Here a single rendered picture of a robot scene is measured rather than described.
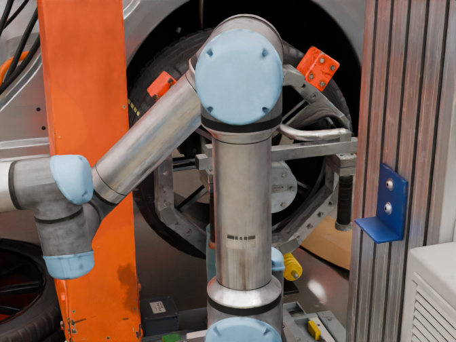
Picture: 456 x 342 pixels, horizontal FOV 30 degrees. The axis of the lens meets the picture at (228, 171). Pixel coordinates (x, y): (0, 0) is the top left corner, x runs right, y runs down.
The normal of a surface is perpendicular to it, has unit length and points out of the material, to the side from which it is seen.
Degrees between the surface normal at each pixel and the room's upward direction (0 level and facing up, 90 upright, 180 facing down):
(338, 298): 0
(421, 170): 90
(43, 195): 90
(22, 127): 90
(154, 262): 0
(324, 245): 0
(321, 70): 90
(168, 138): 104
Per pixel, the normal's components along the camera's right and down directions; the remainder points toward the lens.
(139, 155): -0.15, 0.33
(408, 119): -0.95, 0.11
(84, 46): 0.29, 0.37
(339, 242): 0.02, -0.93
